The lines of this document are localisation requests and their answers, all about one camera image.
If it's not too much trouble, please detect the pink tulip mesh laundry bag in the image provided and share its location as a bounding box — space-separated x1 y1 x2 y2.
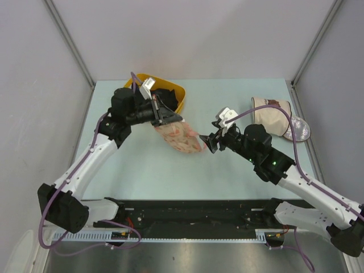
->
154 120 206 154

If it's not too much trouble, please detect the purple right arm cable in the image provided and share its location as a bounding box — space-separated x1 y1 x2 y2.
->
226 104 364 272

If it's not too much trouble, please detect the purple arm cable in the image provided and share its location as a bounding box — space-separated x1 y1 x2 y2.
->
38 71 148 255
226 104 364 272

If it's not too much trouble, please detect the yellow plastic basket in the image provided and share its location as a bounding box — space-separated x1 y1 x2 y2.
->
123 73 187 114

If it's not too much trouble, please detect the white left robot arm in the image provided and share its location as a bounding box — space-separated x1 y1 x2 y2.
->
38 88 185 233

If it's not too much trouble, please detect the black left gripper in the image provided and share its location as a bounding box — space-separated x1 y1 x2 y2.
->
126 94 182 127

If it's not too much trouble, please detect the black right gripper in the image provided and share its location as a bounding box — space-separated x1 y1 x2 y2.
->
200 121 258 164

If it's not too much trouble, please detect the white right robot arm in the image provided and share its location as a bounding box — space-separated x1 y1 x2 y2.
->
200 125 363 258

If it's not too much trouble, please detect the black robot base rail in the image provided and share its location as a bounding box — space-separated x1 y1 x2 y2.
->
93 198 293 235

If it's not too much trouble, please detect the white slotted cable duct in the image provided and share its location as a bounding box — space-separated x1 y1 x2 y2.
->
62 229 283 243

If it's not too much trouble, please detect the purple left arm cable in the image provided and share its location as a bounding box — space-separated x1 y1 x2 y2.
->
38 71 148 255

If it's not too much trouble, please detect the beige fabric storage bag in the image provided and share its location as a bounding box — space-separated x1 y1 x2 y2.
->
251 97 312 142

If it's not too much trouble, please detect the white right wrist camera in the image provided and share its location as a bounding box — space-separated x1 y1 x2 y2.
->
212 107 238 136

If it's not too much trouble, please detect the black clothes pile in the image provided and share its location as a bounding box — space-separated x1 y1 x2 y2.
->
151 88 178 112

